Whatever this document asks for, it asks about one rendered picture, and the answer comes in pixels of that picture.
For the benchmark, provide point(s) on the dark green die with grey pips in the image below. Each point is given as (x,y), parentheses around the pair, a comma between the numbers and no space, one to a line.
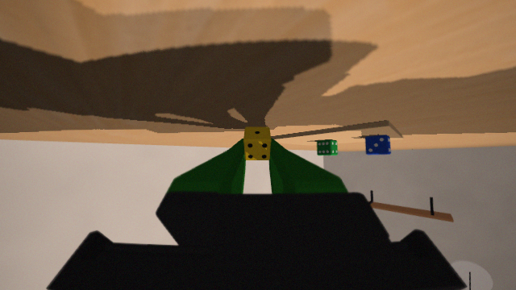
(327,147)

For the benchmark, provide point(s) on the blue die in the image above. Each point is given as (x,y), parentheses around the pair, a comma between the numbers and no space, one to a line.
(377,145)

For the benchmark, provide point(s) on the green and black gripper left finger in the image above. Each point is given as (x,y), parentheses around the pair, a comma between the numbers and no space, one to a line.
(216,174)

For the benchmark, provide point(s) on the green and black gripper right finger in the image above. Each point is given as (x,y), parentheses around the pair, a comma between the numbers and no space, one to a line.
(299,175)

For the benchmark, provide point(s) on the yellow die with black pips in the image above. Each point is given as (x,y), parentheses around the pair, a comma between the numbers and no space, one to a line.
(257,143)

